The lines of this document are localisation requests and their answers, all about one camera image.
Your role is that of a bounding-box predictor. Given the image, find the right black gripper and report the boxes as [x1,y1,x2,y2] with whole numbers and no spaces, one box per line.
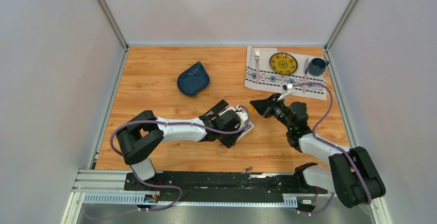
[250,93,294,130]

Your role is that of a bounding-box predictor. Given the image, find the white remote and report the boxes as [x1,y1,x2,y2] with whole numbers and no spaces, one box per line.
[236,122,255,142]
[218,106,244,116]

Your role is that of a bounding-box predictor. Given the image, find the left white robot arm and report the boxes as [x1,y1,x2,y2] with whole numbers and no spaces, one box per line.
[110,106,254,191]

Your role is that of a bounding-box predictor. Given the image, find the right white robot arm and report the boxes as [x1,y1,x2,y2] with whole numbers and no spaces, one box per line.
[249,93,386,208]

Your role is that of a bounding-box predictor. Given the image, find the patterned white placemat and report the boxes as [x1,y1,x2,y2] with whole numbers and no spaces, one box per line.
[245,46,327,93]

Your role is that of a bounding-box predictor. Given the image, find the yellow patterned plate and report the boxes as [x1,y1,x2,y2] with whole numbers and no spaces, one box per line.
[269,52,298,75]

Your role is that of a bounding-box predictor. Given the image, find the silver knife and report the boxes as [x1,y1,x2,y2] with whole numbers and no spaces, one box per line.
[302,58,309,93]

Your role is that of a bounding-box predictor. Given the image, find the silver fork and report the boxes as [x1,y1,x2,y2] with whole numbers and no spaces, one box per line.
[254,49,260,84]

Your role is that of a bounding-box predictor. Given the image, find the dark blue mug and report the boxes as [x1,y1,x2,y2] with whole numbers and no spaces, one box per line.
[307,58,330,76]

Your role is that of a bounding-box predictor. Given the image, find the blue leaf-shaped dish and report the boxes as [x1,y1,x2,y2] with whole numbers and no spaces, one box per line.
[177,61,210,97]

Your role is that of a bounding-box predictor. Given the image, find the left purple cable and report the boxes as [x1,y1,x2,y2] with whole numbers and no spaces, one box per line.
[83,105,251,220]

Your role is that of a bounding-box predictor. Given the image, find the purple cable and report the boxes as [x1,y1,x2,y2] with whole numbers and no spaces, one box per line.
[83,105,251,220]
[290,81,373,216]

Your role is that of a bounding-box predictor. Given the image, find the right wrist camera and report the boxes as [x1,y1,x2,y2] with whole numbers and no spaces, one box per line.
[277,83,294,101]

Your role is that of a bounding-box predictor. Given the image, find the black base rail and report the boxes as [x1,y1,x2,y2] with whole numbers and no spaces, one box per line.
[124,171,327,203]

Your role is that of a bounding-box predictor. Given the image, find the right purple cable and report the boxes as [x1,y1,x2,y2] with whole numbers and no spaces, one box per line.
[290,81,373,216]

